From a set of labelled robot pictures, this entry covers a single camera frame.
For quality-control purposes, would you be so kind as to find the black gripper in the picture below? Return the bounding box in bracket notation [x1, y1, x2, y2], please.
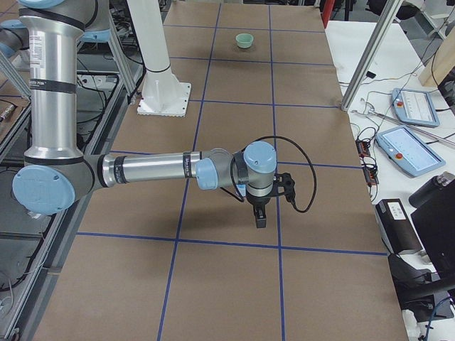
[247, 193, 270, 229]

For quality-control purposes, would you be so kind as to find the mint green bowl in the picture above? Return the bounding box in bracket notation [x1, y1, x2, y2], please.
[235, 33, 255, 49]

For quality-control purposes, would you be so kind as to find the orange black circuit board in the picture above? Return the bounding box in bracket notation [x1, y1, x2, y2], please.
[355, 139, 379, 187]

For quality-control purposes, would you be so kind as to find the black device white label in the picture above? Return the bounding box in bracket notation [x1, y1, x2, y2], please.
[375, 198, 422, 255]

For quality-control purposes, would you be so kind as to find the near teach pendant tablet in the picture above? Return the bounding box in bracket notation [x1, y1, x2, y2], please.
[376, 125, 446, 177]

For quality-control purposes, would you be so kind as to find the teach pendant tablet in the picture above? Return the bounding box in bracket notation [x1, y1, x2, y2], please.
[376, 125, 446, 177]
[392, 88, 440, 127]

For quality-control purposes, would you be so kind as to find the black monitor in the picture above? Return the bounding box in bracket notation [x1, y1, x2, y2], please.
[409, 172, 454, 277]

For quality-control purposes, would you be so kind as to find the small black square pad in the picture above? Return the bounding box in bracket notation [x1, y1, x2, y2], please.
[366, 71, 376, 79]

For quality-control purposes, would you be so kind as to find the far teach pendant tablet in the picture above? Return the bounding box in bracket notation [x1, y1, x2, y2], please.
[392, 88, 440, 127]

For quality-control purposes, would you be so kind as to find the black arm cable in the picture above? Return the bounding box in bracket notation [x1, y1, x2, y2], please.
[227, 135, 317, 214]

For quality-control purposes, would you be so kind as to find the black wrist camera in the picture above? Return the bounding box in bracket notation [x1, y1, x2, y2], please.
[274, 173, 296, 204]

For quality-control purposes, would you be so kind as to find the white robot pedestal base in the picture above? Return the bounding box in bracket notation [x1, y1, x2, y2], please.
[127, 0, 191, 117]

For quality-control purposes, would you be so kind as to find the aluminium frame post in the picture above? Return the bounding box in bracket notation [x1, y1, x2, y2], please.
[341, 0, 403, 112]

